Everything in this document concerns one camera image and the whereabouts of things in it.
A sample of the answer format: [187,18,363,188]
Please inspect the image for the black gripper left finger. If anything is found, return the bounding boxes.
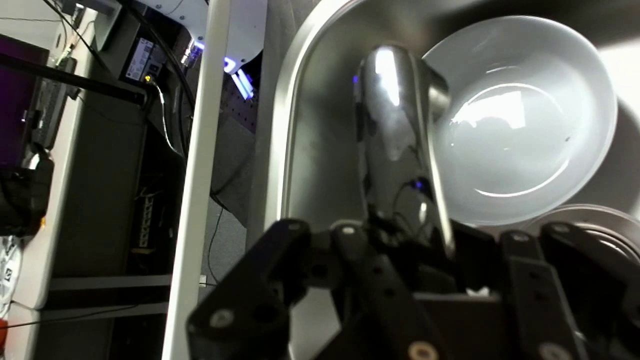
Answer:
[185,218,455,360]

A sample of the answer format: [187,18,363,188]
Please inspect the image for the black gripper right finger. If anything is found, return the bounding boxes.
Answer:
[497,220,640,360]

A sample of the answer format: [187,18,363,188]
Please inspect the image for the stainless steel sink basin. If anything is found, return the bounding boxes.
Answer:
[262,0,640,360]

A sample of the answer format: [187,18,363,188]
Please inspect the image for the white bowl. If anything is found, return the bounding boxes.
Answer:
[420,14,619,229]

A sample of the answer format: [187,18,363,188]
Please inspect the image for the black cable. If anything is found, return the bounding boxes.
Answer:
[142,71,187,161]

